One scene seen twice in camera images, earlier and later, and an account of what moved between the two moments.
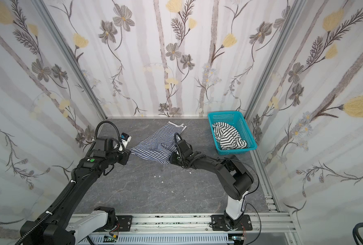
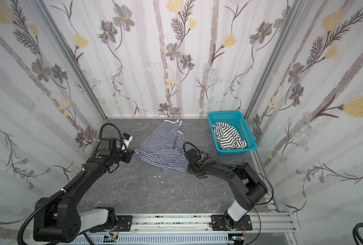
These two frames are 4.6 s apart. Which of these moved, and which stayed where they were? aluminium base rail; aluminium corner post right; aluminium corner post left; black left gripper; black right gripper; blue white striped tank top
Moved: blue white striped tank top; black right gripper
Stayed: aluminium corner post left; aluminium base rail; aluminium corner post right; black left gripper
